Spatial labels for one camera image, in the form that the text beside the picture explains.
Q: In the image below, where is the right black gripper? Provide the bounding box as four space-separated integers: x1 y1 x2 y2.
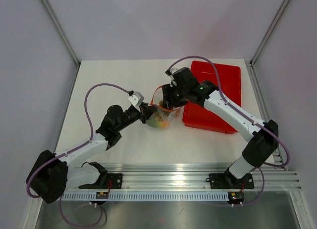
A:
162 83 189 110

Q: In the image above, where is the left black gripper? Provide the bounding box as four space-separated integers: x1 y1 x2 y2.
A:
115 102 158 132

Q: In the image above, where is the green orange toy mango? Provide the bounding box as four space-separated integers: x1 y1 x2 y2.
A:
147 119 170 128

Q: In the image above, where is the clear orange zip top bag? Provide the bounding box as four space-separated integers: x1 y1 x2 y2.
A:
146 86 182 128

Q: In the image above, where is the brown toy longan bunch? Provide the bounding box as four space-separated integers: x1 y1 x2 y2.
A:
156 100 180 122

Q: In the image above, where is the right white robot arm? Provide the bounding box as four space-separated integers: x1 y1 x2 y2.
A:
162 67 279 188

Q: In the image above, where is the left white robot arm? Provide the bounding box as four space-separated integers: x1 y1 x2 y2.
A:
26 103 157 204

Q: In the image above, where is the red plastic tray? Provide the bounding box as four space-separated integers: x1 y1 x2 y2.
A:
182 60 242 135

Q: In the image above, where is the left small circuit board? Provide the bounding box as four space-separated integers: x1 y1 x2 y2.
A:
96 192 109 199

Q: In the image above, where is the small circuit board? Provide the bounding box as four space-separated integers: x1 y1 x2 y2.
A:
228 191 245 201
96 192 109 199

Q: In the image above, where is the right small circuit board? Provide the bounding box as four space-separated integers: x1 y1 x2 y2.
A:
228 191 245 201

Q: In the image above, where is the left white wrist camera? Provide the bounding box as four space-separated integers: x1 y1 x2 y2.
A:
128 91 144 109

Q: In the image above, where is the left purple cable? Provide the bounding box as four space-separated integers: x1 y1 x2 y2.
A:
26 83 131 226

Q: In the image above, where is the aluminium rail frame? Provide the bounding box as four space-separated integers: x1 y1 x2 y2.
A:
102 163 302 191

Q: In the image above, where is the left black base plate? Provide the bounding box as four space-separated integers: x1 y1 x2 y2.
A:
78 173 123 189

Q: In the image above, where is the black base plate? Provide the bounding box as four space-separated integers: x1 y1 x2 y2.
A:
206 173 255 189
78 173 123 189

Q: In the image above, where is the right aluminium corner post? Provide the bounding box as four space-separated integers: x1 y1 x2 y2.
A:
249 0 297 67

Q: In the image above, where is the aluminium corner post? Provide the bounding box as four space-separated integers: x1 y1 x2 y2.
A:
36 0 80 68
249 0 297 67

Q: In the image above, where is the white slotted cable duct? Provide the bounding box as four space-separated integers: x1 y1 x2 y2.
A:
62 191 229 202

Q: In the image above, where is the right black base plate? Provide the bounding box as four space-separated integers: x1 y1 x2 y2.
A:
206 173 255 189

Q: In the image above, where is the left aluminium corner post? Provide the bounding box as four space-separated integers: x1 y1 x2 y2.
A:
36 0 80 68

